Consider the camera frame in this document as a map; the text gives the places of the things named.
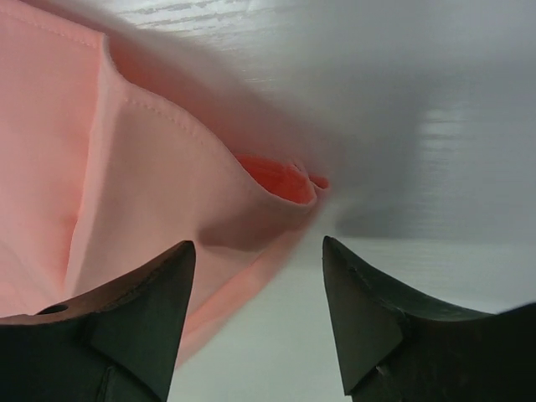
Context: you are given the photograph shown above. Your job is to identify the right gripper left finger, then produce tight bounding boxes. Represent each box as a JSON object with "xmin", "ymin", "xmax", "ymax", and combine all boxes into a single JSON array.
[{"xmin": 1, "ymin": 241, "xmax": 196, "ymax": 401}]

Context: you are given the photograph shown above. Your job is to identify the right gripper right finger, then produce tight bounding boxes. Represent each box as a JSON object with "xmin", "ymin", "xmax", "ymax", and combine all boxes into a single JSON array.
[{"xmin": 322, "ymin": 237, "xmax": 535, "ymax": 401}]

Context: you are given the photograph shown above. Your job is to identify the salmon orange skirt pile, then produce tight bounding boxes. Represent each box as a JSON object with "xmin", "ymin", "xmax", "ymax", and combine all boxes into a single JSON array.
[{"xmin": 1, "ymin": 1, "xmax": 328, "ymax": 363}]

